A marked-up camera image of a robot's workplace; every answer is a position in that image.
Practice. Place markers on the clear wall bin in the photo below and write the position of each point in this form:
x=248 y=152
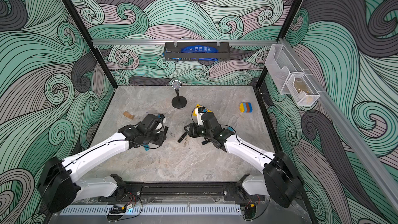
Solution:
x=290 y=76

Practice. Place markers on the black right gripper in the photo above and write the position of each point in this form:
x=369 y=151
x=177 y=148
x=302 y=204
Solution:
x=196 y=131

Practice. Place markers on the aluminium rail wall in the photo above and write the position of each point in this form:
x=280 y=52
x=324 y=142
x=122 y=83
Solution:
x=375 y=168
x=157 y=42

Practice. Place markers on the blue plastic object in tray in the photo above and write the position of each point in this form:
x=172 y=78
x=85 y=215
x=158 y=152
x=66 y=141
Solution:
x=199 y=49

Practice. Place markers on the black corner frame post left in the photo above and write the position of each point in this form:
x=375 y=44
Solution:
x=87 y=37

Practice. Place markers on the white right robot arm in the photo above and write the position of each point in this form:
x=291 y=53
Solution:
x=280 y=178

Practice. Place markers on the tan wooden block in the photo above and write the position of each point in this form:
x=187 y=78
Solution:
x=128 y=115

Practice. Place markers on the black wall shelf tray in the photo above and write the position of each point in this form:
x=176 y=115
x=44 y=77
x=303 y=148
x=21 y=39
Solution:
x=172 y=52

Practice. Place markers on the multicolour stacked toy bricks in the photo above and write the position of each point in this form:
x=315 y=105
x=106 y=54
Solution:
x=245 y=107

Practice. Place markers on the white perforated cable duct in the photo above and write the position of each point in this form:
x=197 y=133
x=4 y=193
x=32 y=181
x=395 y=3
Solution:
x=156 y=209

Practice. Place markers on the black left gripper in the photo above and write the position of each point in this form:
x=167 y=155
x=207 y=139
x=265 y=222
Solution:
x=162 y=135

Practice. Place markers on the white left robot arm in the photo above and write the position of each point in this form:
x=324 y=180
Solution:
x=61 y=184

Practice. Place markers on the aluminium rail right wall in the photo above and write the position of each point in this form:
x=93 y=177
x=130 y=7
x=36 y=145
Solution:
x=375 y=168

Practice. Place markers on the aluminium rail back wall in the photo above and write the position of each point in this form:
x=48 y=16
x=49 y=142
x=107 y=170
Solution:
x=157 y=42

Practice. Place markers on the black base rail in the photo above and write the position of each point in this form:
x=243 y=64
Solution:
x=229 y=191

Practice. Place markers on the black corner frame post right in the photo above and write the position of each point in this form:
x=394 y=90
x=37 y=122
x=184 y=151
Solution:
x=294 y=7

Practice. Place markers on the black microphone stand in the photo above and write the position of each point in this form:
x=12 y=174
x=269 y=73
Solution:
x=179 y=101

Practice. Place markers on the black corner frame post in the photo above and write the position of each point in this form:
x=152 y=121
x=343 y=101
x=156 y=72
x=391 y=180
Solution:
x=294 y=7
x=87 y=37

